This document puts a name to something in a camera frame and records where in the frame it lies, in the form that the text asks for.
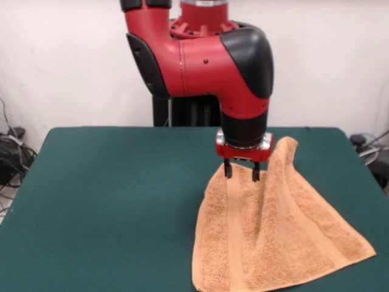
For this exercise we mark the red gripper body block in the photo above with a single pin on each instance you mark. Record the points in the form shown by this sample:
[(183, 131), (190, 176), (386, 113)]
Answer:
[(243, 153)]

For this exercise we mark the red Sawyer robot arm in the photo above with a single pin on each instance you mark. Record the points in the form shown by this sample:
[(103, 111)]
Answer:
[(212, 70)]

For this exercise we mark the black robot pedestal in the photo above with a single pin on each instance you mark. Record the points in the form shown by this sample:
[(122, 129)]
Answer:
[(188, 111)]

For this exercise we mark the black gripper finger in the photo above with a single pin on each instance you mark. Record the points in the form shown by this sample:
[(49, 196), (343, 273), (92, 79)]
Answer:
[(256, 171), (228, 168)]

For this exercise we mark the orange terry towel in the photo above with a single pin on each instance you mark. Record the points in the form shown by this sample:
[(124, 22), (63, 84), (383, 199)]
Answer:
[(258, 228)]

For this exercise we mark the black stand base with caster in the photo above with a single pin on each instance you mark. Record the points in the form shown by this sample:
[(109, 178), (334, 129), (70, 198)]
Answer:
[(381, 173)]

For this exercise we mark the dark green table cloth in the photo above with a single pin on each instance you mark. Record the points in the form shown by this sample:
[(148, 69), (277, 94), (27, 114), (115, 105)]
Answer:
[(91, 213)]

